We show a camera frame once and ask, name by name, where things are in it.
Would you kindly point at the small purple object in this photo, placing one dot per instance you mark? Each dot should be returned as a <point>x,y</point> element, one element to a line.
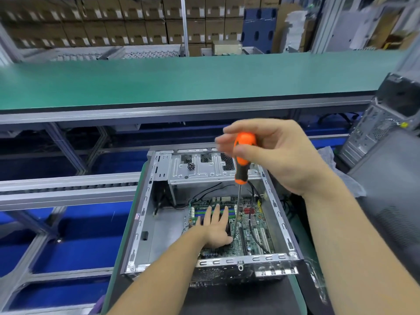
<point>97,305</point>

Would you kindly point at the green conveyor belt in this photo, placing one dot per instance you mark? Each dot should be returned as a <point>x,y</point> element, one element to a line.
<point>164,78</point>

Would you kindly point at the black and silver computer case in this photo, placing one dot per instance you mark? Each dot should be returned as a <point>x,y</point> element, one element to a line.
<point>157,219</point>

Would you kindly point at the white bubble wrap bag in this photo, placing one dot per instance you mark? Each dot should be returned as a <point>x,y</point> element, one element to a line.
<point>341,170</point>

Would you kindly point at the person's right hand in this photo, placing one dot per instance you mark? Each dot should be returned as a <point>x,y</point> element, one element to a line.
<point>282,151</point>

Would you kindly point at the person's left forearm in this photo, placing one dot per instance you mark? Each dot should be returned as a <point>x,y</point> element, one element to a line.
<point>157,278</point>

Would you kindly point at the dark grey case side panel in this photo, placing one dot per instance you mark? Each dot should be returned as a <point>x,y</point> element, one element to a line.
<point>394,200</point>

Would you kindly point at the person's left hand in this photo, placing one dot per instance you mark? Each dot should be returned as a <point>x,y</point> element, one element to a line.
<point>215,226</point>

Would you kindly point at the aluminium roller conveyor rail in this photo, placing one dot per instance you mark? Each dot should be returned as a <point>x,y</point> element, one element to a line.
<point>65,190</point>

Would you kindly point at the green motherboard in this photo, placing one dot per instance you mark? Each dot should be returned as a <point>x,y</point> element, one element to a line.
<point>256,223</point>

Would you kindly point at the stack of cardboard boxes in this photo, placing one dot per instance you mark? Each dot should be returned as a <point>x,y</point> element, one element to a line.
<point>118,23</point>

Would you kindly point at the green RAM stick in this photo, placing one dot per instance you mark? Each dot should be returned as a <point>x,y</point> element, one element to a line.
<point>213,208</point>

